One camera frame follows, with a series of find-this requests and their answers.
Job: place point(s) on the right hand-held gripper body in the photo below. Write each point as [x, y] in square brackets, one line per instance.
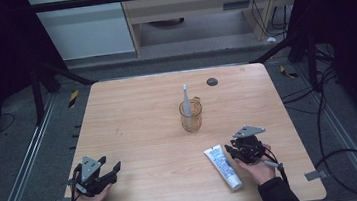
[248, 148]

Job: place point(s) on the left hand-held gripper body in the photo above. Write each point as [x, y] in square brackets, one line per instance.
[89, 177]

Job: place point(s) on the white blue toothpaste tube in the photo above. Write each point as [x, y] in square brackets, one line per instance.
[223, 167]

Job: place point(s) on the amber glass cup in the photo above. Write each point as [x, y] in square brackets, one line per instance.
[192, 120]

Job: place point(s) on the white electric toothbrush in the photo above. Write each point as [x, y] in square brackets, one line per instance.
[187, 103]

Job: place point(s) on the person's right hand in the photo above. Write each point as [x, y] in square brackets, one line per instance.
[261, 172]

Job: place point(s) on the yellow black tape strip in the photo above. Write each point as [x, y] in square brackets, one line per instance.
[288, 73]
[73, 98]

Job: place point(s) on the dark round table grommet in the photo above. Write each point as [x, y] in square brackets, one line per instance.
[212, 82]

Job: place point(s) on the black metal stand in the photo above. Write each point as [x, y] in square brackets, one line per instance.
[312, 63]
[36, 95]

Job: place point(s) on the small white floor object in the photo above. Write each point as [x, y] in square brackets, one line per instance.
[271, 39]

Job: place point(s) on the white cabinet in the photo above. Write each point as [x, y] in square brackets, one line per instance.
[85, 30]

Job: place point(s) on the light wooden desk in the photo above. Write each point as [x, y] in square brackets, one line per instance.
[190, 7]

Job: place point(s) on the aluminium floor rail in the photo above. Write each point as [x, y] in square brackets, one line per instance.
[348, 143]
[23, 170]

